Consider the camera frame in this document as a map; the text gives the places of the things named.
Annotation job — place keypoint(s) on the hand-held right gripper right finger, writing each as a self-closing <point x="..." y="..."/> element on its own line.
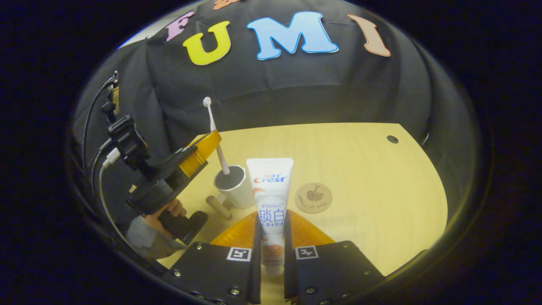
<point x="330" y="271"/>

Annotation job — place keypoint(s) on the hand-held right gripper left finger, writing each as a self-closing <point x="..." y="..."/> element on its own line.
<point x="220" y="271"/>

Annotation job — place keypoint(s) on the black backdrop cloth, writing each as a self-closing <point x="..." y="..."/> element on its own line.
<point x="262" y="93"/>

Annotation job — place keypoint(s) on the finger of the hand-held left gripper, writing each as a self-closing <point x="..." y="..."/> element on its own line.
<point x="197" y="154"/>

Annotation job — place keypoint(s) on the round wooden coaster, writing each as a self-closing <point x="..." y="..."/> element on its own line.
<point x="313" y="198"/>

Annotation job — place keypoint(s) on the white toothpaste tube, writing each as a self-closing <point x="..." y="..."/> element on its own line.
<point x="271" y="199"/>

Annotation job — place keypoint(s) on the pink toothbrush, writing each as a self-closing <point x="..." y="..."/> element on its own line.
<point x="214" y="127"/>

